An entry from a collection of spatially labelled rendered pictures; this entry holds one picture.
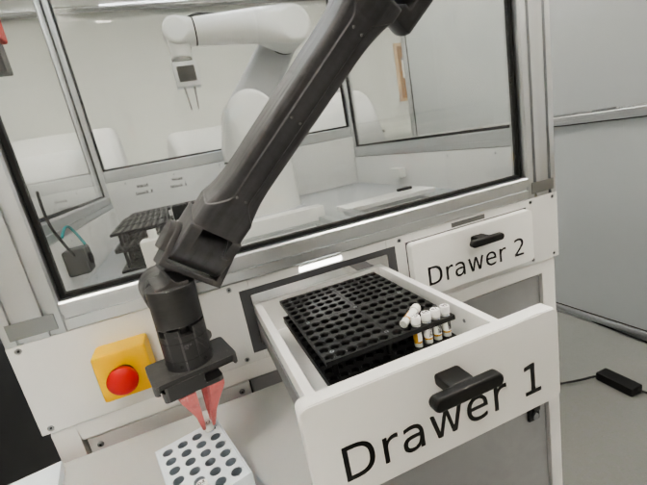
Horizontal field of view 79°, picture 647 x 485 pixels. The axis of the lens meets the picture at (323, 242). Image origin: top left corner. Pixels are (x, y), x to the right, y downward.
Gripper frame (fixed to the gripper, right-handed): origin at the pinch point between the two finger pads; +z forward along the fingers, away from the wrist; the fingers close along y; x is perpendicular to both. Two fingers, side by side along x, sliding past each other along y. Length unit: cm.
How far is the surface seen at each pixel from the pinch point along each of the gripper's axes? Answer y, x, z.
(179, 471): 5.0, 4.5, 1.5
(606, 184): -195, -33, 6
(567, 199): -198, -51, 15
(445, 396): -15.0, 28.2, -10.7
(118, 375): 8.2, -7.7, -7.2
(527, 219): -69, 4, -11
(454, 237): -51, 0, -12
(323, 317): -18.1, 3.8, -9.1
